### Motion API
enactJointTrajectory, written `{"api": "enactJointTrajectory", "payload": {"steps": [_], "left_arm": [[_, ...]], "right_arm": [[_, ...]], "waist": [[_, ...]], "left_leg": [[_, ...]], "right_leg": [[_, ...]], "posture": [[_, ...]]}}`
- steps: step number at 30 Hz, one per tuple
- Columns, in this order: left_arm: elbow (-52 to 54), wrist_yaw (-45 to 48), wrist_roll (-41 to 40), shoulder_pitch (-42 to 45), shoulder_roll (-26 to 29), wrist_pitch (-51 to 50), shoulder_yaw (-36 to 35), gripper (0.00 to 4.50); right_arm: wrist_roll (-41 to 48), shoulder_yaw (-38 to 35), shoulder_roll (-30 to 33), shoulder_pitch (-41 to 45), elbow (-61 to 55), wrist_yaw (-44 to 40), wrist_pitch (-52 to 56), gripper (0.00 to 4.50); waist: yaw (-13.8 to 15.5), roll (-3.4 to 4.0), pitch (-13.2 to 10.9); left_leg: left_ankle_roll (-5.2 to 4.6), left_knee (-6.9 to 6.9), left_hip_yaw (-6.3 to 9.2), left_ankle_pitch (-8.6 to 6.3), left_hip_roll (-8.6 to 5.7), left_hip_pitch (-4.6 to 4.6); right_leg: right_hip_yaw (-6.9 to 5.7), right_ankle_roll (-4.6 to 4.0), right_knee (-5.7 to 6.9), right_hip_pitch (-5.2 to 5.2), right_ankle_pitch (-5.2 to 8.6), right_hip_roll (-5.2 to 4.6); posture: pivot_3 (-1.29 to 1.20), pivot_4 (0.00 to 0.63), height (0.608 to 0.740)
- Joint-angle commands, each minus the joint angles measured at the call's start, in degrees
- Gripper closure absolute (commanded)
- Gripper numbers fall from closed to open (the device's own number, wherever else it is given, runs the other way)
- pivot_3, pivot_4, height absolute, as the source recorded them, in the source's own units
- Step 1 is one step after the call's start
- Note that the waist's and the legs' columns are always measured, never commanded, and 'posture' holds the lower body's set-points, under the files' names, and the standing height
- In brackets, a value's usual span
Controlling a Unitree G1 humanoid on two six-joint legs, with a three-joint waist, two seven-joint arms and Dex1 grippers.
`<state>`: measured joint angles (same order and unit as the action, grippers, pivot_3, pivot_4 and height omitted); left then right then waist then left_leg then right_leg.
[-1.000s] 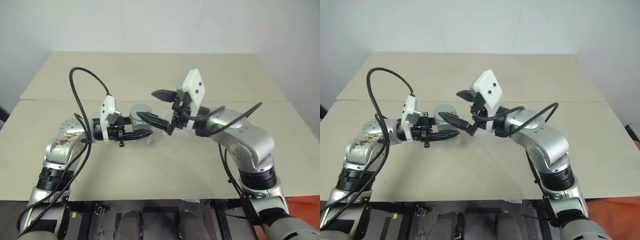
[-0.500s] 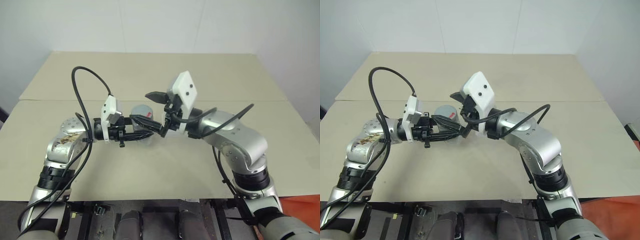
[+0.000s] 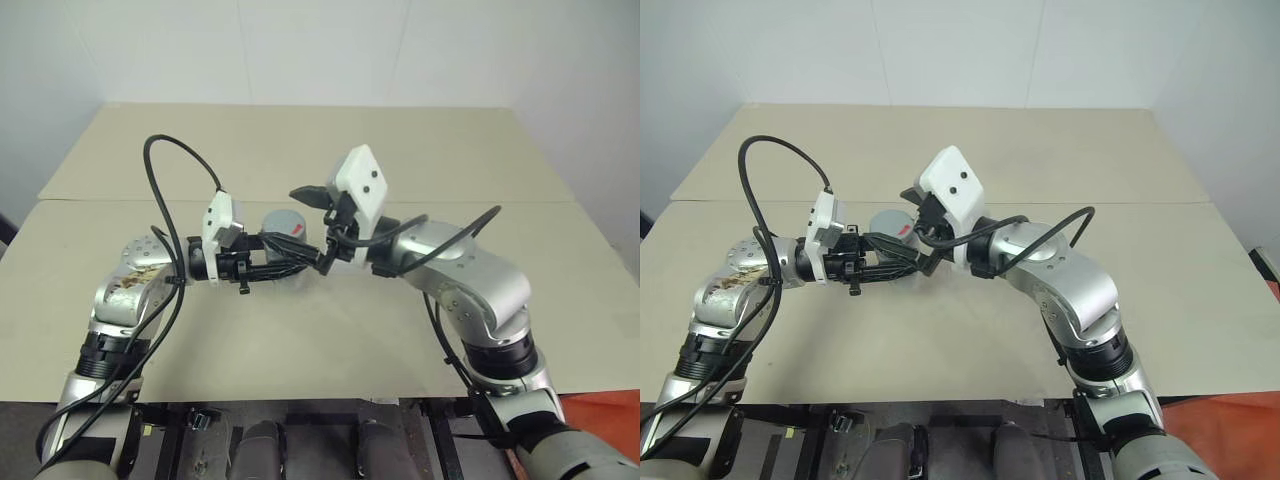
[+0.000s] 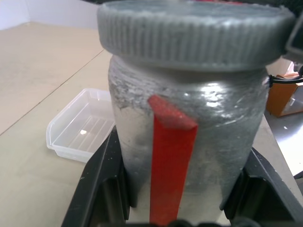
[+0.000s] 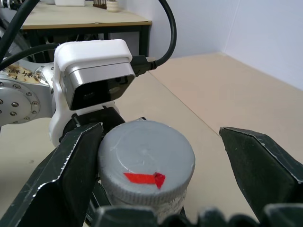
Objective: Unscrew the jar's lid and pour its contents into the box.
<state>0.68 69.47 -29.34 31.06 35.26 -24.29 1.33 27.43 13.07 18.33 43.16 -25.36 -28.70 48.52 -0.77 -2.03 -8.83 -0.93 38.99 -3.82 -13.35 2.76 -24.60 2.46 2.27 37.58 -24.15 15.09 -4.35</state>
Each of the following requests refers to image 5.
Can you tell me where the black camera cable with plug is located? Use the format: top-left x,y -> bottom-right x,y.
131,0 -> 178,78

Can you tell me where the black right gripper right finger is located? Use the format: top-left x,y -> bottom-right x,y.
219,126 -> 303,223

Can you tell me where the brown wooden rack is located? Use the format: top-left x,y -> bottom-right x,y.
92,0 -> 107,10

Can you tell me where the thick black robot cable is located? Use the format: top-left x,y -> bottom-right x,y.
0,0 -> 41,61

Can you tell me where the beige ceramic pot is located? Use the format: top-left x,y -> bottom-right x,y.
106,0 -> 119,13

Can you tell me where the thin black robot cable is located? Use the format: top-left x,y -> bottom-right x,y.
0,43 -> 59,70

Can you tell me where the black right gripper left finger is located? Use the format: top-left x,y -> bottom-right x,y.
0,122 -> 105,227

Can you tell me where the wooden table with black frame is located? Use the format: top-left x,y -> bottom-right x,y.
20,0 -> 153,60

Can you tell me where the grey jar lid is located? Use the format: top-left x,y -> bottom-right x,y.
98,120 -> 196,207

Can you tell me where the white rectangular box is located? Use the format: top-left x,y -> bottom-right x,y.
54,0 -> 86,7

